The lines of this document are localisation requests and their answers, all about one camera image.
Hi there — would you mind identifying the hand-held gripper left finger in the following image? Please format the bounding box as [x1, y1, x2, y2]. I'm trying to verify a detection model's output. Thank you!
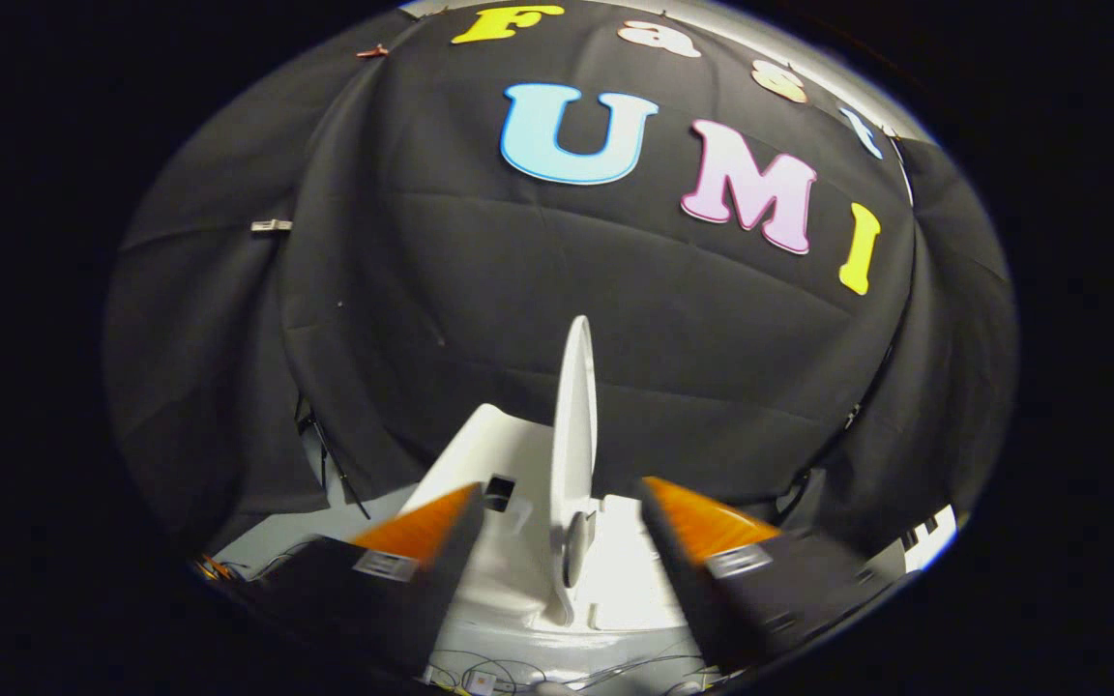
[248, 481, 488, 678]

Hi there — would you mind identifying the white toilet lid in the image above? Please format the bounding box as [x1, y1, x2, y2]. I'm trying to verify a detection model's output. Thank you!
[549, 315, 601, 625]

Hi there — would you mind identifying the thin black cable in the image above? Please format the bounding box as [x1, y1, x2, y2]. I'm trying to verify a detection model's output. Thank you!
[426, 650, 715, 695]

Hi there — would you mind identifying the white ceramic toilet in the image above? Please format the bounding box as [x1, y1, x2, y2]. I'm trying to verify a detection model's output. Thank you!
[396, 403, 715, 689]

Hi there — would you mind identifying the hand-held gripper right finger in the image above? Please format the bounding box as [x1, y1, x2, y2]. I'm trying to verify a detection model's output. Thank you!
[638, 475, 906, 674]

